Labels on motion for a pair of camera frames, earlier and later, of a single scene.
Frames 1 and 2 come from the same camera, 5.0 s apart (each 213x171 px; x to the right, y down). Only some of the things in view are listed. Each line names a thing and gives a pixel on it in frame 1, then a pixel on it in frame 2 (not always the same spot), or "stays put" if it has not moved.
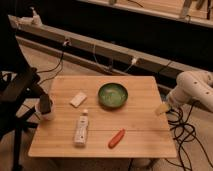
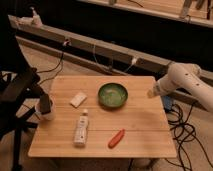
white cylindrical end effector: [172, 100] → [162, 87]
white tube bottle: [81, 128] stays put
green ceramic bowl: [113, 95] stays put
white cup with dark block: [45, 106] stays put
